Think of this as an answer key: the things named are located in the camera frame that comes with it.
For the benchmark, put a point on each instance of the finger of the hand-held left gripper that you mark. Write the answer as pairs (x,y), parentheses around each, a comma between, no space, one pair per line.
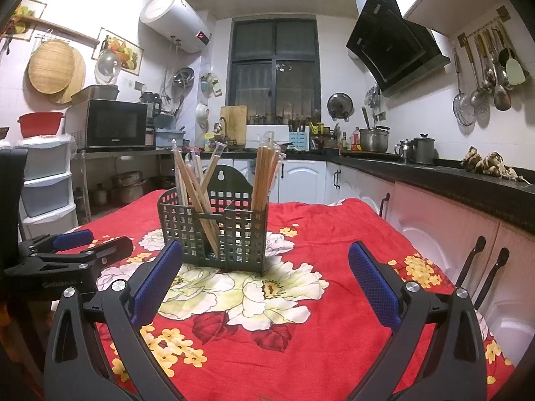
(73,239)
(113,250)

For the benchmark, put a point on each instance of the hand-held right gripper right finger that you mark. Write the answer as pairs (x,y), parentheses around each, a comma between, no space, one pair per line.
(374,288)

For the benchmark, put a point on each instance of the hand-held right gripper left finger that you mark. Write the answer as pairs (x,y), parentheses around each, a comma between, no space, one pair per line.
(156,286)

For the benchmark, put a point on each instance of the green plastic utensil holder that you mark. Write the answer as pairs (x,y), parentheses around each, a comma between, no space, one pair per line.
(234,238)

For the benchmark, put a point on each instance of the set of wooden chopsticks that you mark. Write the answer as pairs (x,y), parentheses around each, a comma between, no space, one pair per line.
(263,175)

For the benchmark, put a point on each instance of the hanging steel utensils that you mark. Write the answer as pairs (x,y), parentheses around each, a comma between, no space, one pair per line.
(373,95)

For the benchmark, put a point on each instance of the plastic drawer tower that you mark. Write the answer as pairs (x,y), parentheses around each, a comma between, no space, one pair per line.
(46,192)

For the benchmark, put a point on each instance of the grey cooking pot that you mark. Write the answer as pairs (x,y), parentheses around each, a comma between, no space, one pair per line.
(129,190)

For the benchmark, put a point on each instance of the red floral blanket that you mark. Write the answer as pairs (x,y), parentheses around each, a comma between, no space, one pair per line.
(334,238)

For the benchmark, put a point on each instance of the red plastic basin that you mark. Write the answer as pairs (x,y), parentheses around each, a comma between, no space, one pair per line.
(39,124)

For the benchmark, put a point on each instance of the metal storage rack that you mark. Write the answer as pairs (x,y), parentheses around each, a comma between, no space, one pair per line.
(121,154)

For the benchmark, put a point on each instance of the black microwave oven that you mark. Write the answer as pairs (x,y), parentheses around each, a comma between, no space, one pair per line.
(113,125)

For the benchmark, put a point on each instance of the blue plastic box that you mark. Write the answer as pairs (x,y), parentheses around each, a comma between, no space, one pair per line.
(169,138)

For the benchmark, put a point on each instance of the white lower cabinets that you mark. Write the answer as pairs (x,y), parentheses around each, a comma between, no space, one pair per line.
(301,179)

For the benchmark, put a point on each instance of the black kitchen countertop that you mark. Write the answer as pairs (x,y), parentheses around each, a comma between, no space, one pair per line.
(459,183)

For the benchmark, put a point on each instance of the small steel teapot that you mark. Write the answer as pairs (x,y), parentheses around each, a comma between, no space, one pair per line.
(402,150)

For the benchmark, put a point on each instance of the metal baking tray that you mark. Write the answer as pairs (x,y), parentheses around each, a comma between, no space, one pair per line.
(96,92)

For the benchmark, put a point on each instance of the yellow container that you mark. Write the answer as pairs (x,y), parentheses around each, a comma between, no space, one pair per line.
(209,142)

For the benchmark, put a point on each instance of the round wooden board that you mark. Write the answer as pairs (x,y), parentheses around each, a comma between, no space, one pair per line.
(79,79)

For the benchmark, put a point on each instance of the steel kettle with lid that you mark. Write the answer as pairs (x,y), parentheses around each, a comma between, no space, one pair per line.
(422,150)

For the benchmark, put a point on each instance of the round bamboo tray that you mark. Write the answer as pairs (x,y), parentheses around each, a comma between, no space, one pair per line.
(50,67)

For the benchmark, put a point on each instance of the steel stock pot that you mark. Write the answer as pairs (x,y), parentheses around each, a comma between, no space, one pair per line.
(374,141)

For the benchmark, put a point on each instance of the black blender jug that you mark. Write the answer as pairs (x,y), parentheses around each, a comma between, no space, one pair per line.
(149,106)

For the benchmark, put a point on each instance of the row of condiment bottles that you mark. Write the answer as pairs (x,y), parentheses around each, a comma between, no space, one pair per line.
(355,140)

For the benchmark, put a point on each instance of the white hanging scoop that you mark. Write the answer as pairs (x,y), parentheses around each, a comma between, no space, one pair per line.
(203,115)

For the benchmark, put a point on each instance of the steel kitchen faucet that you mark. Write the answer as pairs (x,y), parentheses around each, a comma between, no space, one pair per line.
(221,127)

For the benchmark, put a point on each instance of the blue knife block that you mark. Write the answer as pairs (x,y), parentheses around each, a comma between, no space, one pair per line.
(299,140)

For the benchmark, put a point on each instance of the dried garlic bunch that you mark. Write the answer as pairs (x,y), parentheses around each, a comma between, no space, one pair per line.
(485,163)

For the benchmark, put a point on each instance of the glass pot lid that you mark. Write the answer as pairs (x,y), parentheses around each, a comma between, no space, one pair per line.
(108,67)

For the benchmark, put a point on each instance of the wooden cutting board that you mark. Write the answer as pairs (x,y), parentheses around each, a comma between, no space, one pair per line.
(234,123)

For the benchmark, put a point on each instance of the hanging steel pan lid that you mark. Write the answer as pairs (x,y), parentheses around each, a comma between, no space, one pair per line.
(339,104)

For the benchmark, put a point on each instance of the steel mixing bowl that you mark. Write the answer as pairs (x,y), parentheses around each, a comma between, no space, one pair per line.
(184,77)

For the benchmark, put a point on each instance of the green white hanging package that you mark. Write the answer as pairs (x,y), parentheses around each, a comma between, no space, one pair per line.
(211,84)

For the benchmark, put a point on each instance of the row of windowsill jars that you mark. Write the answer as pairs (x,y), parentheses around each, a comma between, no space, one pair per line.
(276,119)

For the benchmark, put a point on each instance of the mesh strainer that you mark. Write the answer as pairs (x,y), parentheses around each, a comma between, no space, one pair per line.
(464,110)

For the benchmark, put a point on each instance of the steel skimmer ladle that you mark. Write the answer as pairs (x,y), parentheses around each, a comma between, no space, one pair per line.
(478,98)

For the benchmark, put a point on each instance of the dark framed window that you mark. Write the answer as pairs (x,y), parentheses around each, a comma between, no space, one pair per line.
(271,87)

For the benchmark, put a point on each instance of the steel soup ladle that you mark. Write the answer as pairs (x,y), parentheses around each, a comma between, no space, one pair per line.
(501,100)

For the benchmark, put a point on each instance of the white water heater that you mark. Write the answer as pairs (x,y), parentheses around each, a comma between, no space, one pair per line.
(175,19)

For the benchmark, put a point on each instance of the black range hood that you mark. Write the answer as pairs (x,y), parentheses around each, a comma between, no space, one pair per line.
(388,46)

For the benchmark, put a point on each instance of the pale green spatula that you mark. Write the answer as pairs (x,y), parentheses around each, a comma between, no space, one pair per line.
(515,73)

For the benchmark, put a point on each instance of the black hanging spoon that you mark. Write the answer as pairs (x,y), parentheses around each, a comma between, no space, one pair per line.
(506,55)

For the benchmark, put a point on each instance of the white upper cabinet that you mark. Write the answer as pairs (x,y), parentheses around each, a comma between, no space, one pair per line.
(439,0)

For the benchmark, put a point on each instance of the wooden wall shelf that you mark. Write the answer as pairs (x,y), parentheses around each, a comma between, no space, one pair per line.
(62,29)

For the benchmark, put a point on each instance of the fruit wall poster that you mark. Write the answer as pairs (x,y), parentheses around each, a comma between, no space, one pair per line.
(127,52)
(27,19)

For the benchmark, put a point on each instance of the utensil wall rail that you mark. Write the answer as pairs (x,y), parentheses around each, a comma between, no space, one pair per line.
(462,39)

